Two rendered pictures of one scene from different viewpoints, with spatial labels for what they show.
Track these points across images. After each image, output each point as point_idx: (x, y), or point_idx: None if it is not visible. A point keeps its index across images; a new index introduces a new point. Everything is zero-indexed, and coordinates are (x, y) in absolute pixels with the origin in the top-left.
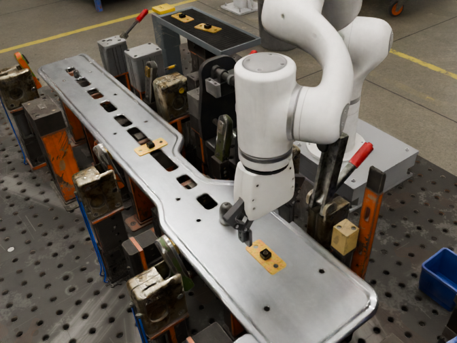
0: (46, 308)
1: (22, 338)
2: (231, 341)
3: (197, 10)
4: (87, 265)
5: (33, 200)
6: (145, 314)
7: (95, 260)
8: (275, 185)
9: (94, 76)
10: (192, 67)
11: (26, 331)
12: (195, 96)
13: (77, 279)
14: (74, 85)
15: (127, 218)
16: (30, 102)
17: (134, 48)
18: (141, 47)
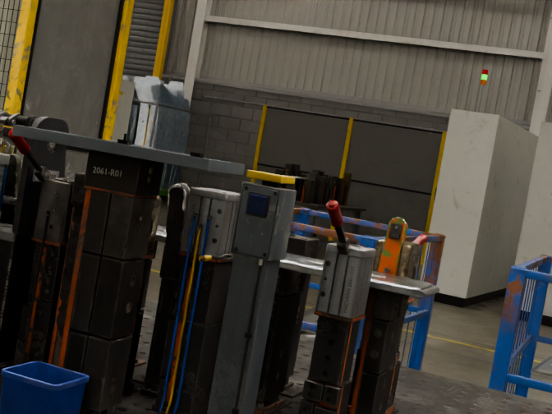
0: (148, 330)
1: (146, 323)
2: None
3: (188, 158)
4: (144, 343)
5: (296, 379)
6: None
7: (140, 345)
8: None
9: (312, 264)
10: (149, 231)
11: (148, 324)
12: None
13: (142, 338)
14: (318, 261)
15: (144, 361)
16: (310, 238)
17: (236, 193)
18: (228, 192)
